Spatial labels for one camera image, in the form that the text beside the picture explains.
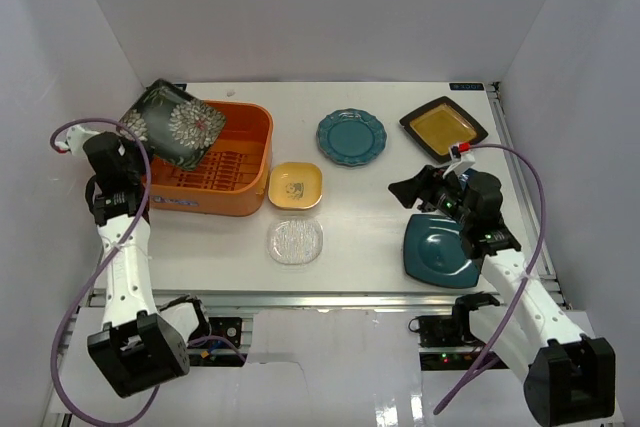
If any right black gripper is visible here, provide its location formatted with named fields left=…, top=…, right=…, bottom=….
left=388, top=165, right=474, bottom=228

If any black floral square plate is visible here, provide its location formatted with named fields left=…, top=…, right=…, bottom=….
left=120, top=79, right=227, bottom=171

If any amber black-rimmed square plate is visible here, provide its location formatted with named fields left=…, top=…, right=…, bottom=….
left=399, top=96, right=488, bottom=164

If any teal scalloped round plate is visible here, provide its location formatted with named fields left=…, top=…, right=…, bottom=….
left=316, top=108, right=387, bottom=168

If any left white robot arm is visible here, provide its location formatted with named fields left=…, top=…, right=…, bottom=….
left=83, top=132, right=212, bottom=398

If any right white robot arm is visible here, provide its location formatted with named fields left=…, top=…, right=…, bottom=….
left=388, top=166, right=616, bottom=426

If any orange plastic bin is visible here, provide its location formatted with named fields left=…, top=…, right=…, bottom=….
left=150, top=101, right=273, bottom=216

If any teal square large plate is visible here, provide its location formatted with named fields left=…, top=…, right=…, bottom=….
left=402, top=214, right=480, bottom=290

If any dark blue leaf plate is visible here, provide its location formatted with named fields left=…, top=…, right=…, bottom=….
left=458, top=169, right=475, bottom=190

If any yellow square small plate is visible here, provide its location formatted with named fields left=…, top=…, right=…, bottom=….
left=268, top=162, right=323, bottom=210

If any clear glass round plate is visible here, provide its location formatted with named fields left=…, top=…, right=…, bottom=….
left=267, top=217, right=324, bottom=266

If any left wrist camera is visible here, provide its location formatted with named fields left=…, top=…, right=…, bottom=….
left=54, top=124, right=98, bottom=157

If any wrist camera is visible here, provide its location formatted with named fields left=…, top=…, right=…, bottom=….
left=54, top=124, right=98, bottom=157
left=443, top=142, right=475, bottom=177

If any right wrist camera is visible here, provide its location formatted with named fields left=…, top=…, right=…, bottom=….
left=443, top=142, right=475, bottom=177

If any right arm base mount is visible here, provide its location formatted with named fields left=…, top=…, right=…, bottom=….
left=407, top=293, right=500, bottom=372

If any aluminium table frame rail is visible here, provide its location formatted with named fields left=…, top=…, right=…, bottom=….
left=49, top=80, right=571, bottom=418

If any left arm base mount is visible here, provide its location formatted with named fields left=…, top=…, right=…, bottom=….
left=158, top=295, right=246, bottom=367

